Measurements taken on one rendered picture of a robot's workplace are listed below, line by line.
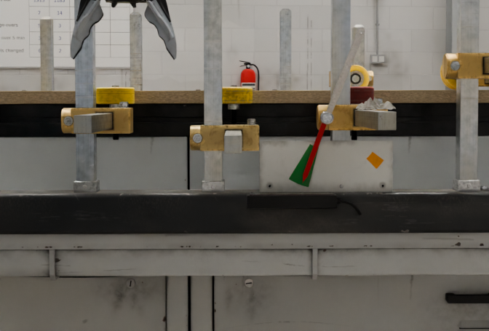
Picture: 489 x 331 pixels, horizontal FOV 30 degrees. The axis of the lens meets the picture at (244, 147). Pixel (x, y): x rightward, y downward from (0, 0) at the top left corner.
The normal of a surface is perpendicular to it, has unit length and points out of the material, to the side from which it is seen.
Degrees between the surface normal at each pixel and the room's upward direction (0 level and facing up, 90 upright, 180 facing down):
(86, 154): 90
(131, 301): 90
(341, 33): 90
